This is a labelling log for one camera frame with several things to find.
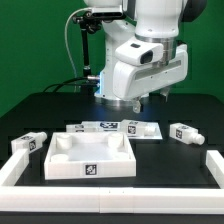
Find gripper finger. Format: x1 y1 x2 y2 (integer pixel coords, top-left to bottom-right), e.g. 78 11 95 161
132 97 141 113
160 86 171 98

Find black camera stand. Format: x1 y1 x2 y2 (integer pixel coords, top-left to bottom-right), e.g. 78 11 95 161
72 11 101 84

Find white square table top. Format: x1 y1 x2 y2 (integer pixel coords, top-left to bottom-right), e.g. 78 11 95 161
44 132 136 180

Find white grey cable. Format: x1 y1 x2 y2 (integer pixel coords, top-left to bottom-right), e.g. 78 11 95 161
64 7 92 78

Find white tag base sheet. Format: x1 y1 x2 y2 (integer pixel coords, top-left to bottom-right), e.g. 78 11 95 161
82 120 162 140

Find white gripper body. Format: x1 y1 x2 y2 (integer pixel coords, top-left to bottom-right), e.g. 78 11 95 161
113 44 188 100

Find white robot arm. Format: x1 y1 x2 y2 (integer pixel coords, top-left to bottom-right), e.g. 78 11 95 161
84 0 207 113

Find white U-shaped fence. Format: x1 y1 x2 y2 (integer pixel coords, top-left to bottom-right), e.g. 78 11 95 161
0 149 224 214

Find black cables on table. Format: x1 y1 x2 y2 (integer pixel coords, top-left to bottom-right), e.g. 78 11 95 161
41 77 100 94

